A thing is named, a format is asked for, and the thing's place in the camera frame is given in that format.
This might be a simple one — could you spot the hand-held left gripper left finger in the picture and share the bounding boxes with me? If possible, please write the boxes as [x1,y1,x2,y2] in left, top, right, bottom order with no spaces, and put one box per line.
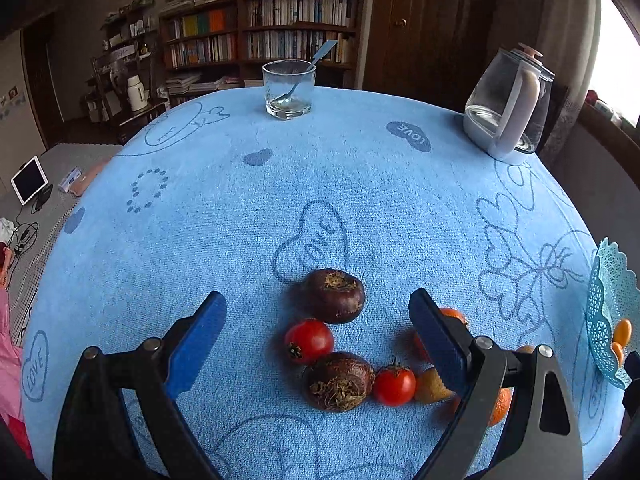
[52,291,228,480]

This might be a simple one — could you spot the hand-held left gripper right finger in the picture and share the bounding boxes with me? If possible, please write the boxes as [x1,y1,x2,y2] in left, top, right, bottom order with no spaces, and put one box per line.
[409,288,585,480]

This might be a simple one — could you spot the red tomato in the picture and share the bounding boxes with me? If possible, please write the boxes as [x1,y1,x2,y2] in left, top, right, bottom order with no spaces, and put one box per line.
[372,357,417,407]
[284,319,335,365]

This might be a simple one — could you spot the dark purple mangosteen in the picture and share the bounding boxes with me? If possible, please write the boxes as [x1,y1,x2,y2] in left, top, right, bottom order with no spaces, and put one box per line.
[301,269,367,325]
[301,351,376,413]

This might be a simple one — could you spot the blue plastic lattice basket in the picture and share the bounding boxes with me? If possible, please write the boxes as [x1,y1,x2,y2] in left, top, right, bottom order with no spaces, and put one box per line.
[585,237,640,390]

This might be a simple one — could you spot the blue printed tablecloth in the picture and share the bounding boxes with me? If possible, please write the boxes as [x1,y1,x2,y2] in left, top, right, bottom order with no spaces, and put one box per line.
[20,85,626,480]

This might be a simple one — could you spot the grey floor mat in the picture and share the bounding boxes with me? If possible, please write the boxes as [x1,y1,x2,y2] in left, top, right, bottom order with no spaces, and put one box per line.
[0,142,123,346]

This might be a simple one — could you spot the pink cloth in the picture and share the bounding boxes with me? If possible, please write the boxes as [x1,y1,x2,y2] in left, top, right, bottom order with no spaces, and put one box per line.
[0,242,32,461]

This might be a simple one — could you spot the white packet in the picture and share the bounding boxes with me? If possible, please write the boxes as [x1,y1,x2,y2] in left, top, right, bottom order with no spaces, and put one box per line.
[57,169,83,193]

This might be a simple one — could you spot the white tablet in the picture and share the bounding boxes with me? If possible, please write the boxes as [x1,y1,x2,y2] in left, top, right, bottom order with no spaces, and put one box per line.
[11,156,49,206]

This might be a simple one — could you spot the patterned curtain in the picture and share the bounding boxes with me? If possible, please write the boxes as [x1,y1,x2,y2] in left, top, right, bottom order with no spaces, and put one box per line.
[540,0,601,161]

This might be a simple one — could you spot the white thermos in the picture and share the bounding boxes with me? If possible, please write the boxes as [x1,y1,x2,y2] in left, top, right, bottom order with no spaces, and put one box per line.
[126,75,150,111]

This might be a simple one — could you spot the clear glass cup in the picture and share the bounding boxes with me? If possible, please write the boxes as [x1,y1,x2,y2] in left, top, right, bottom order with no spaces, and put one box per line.
[262,59,317,120]

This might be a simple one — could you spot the metal storage rack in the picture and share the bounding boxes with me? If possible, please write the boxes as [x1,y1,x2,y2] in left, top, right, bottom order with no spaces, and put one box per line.
[87,0,168,141]

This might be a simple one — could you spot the wooden bookshelf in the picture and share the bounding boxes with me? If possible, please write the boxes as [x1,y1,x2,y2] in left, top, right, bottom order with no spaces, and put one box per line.
[159,0,366,106]

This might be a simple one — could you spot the dark wooden door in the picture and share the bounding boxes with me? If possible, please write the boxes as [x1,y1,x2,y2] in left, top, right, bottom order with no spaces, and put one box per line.
[362,0,501,111]

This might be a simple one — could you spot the window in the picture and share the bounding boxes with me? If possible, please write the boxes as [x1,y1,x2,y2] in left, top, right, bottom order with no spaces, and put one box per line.
[585,0,640,128]

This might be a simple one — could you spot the rows of books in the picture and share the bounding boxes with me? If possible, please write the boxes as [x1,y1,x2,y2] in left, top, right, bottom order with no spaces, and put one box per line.
[162,0,358,96]

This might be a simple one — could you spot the black cable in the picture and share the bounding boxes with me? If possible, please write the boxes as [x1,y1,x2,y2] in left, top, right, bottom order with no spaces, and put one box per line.
[10,220,40,261]

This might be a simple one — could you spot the glass kettle with white handle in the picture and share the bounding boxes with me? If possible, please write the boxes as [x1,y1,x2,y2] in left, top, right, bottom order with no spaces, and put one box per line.
[463,42,556,165]

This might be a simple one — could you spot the blue handled spoon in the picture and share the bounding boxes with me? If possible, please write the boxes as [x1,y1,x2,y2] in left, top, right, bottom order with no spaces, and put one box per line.
[274,40,338,106]

